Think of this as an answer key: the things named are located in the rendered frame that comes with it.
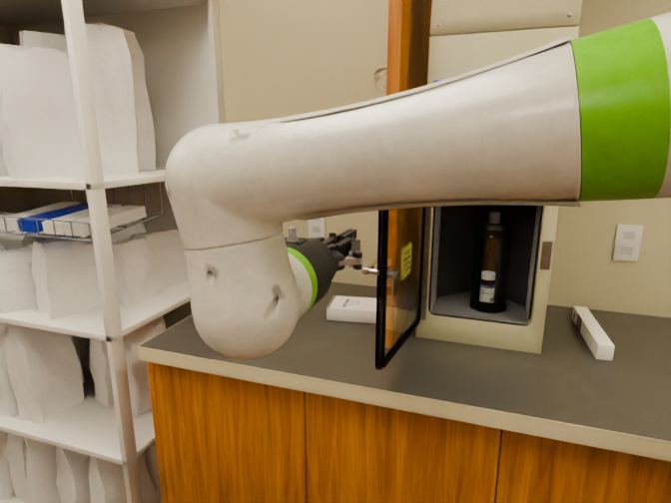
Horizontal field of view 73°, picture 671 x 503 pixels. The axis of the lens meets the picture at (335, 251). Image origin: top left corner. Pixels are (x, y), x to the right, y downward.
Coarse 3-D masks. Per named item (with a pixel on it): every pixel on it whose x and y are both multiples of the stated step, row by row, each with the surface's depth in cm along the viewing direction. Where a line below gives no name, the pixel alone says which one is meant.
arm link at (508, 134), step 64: (512, 64) 31; (256, 128) 39; (320, 128) 36; (384, 128) 34; (448, 128) 32; (512, 128) 30; (576, 128) 28; (192, 192) 40; (256, 192) 39; (320, 192) 37; (384, 192) 36; (448, 192) 34; (512, 192) 32; (576, 192) 31
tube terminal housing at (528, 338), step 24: (432, 48) 108; (456, 48) 106; (480, 48) 105; (504, 48) 103; (528, 48) 102; (432, 72) 109; (456, 72) 108; (432, 216) 117; (552, 216) 108; (552, 240) 109; (432, 336) 125; (456, 336) 122; (480, 336) 120; (504, 336) 118; (528, 336) 116
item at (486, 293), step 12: (480, 240) 121; (492, 240) 119; (504, 240) 119; (480, 252) 121; (492, 252) 119; (504, 252) 120; (480, 264) 122; (492, 264) 120; (504, 264) 121; (480, 276) 123; (492, 276) 121; (504, 276) 122; (480, 288) 123; (492, 288) 122; (504, 288) 123; (480, 300) 124; (492, 300) 122
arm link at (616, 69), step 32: (608, 32) 29; (640, 32) 27; (576, 64) 28; (608, 64) 27; (640, 64) 26; (608, 96) 27; (640, 96) 26; (608, 128) 27; (640, 128) 27; (608, 160) 28; (640, 160) 27; (608, 192) 30; (640, 192) 30
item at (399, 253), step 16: (416, 208) 109; (400, 224) 100; (416, 224) 110; (400, 240) 101; (416, 240) 112; (400, 256) 102; (416, 256) 114; (400, 272) 103; (416, 272) 115; (400, 288) 105; (416, 288) 117; (400, 304) 106; (416, 304) 119; (400, 320) 107; (400, 336) 109; (384, 352) 99
